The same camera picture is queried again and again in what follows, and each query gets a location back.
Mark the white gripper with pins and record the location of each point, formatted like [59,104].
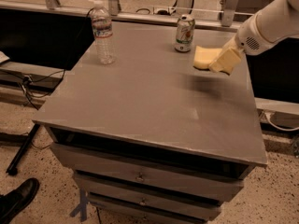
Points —
[248,40]

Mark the yellow sponge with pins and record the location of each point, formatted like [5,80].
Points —
[203,57]

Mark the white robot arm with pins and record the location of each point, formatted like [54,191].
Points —
[278,21]

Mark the green 7up can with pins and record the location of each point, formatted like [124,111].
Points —
[184,34]

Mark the grey drawer cabinet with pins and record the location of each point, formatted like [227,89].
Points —
[149,135]

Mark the clear plastic water bottle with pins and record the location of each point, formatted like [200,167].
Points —
[102,32]

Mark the black stand leg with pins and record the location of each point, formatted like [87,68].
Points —
[12,168]

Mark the black leather shoe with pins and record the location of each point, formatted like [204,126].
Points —
[14,202]

